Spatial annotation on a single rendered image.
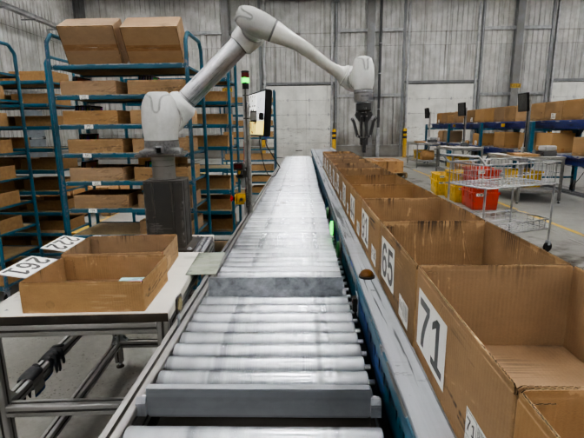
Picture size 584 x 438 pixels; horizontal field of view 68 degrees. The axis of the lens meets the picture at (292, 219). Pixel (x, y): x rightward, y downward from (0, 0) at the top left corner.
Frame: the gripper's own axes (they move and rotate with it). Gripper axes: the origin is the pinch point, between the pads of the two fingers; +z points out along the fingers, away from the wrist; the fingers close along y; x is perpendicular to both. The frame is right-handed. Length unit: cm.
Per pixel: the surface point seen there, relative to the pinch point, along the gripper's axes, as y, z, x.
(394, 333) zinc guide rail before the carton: -13, 33, -133
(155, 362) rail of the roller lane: -69, 47, -118
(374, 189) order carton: 1.9, 19.0, -20.6
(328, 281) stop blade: -23, 42, -76
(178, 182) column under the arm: -87, 12, -21
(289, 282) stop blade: -36, 42, -76
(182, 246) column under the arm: -88, 43, -21
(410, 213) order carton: 8, 23, -60
